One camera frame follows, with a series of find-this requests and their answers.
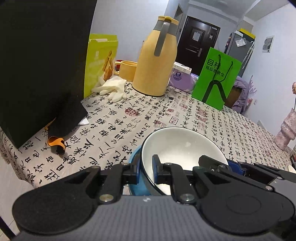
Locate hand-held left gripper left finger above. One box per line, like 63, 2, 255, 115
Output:
65, 151, 141, 204

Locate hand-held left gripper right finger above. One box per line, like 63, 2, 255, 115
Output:
152, 155, 229, 204

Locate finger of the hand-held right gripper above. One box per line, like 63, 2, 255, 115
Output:
198, 155, 230, 173
228, 160, 296, 186

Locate pink ceramic vase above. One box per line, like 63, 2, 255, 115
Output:
273, 108, 296, 150

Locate wooden chair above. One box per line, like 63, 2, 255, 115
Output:
224, 87, 240, 108

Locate purple jacket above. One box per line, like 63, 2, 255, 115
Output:
231, 76, 255, 114

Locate white paper scrap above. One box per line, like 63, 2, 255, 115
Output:
77, 112, 90, 126

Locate green paper bag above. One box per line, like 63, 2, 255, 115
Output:
191, 47, 242, 110

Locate purple dried flower bunch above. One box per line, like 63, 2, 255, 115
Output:
247, 75, 258, 96

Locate purple tissue pack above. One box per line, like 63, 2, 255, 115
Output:
168, 68, 199, 91

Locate white rubber gloves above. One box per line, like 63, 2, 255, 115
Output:
91, 76, 127, 103

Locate white flat box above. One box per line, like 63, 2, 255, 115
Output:
173, 62, 193, 75

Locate yellow mug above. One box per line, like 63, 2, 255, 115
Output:
113, 60, 138, 82

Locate yellow thermos jug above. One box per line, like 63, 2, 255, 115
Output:
132, 16, 179, 97

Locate dark entrance door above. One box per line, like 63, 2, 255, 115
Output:
179, 16, 220, 77

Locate yellow-green snack box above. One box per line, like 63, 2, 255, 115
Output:
84, 34, 119, 99

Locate white umbrella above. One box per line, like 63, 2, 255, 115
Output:
242, 42, 255, 70

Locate grey refrigerator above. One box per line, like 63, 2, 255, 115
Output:
223, 30, 255, 78

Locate yellow box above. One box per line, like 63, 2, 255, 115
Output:
239, 28, 256, 39

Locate grey interior door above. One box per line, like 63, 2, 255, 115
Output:
173, 3, 184, 35

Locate orange black strap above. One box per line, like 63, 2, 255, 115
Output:
44, 111, 67, 156

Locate wall picture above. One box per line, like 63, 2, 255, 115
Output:
262, 35, 275, 53

